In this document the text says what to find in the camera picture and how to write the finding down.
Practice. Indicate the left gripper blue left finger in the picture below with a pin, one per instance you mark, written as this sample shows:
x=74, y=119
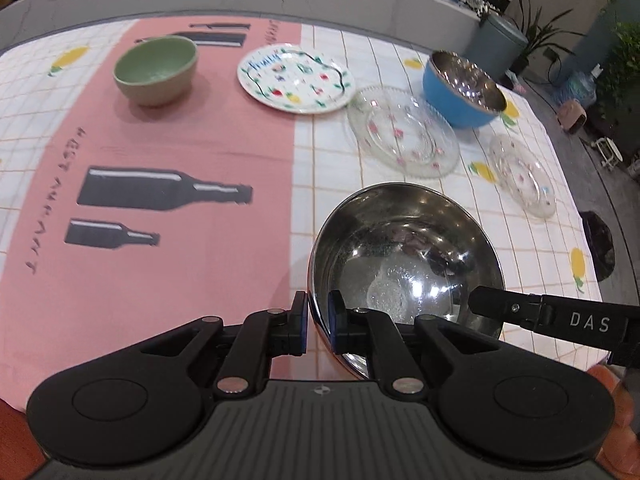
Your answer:
x=277, y=332

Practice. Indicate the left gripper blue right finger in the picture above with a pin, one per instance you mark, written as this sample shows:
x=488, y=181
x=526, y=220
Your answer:
x=361, y=330

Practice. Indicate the orange steel bowl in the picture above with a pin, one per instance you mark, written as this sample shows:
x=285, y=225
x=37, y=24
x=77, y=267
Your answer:
x=405, y=250

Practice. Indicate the clear glass plate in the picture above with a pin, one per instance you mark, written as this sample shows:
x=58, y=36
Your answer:
x=403, y=132
x=519, y=173

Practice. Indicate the white fruity painted plate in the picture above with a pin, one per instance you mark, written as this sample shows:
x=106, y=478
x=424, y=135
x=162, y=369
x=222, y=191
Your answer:
x=296, y=79

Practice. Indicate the green ceramic bowl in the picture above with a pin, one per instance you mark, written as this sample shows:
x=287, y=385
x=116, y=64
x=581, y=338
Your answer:
x=157, y=71

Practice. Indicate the person right hand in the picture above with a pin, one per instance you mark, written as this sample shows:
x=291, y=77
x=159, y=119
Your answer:
x=619, y=453

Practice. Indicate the pink small heater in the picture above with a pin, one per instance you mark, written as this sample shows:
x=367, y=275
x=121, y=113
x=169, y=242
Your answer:
x=571, y=116

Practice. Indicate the blue water bottle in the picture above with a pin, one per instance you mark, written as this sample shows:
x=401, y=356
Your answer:
x=580, y=87

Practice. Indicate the green leafy plant right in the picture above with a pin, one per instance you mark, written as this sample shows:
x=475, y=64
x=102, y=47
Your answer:
x=620, y=70

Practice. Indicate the grey-green trash can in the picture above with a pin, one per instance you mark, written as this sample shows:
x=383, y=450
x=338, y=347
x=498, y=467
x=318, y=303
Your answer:
x=496, y=45

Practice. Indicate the potted plant by bin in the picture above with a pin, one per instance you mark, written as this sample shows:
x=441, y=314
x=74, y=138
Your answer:
x=540, y=34

